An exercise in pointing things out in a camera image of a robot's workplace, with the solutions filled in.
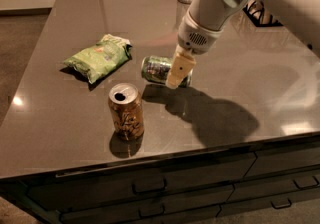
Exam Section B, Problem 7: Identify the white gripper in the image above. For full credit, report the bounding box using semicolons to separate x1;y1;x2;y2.
165;13;222;89

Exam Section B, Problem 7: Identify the green soda can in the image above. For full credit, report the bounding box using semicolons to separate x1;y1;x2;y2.
141;56;192;87

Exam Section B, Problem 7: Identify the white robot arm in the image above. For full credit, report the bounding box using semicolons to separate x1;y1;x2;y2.
165;0;320;89

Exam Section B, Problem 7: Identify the orange soda can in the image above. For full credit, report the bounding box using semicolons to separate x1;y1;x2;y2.
108;83;144;141

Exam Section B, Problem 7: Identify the green chip bag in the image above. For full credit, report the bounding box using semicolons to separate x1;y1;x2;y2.
64;34;131;84

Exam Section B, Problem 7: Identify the upper right drawer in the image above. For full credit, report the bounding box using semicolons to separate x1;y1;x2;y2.
246;143;320;177

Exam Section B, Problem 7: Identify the drawer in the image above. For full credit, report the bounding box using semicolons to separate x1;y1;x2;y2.
28;153;255;210
228;172;320;202
246;143;320;177
61;185;233;224

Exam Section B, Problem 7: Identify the lower left drawer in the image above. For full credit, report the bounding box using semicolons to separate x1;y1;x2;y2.
61;185;233;224

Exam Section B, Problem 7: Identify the lower right drawer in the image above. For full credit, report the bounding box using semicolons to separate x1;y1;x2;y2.
228;172;320;202

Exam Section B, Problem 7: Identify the upper left drawer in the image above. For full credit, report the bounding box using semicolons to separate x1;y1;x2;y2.
28;153;255;210

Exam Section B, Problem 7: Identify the black wire napkin holder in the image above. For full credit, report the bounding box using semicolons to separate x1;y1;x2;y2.
243;0;281;27

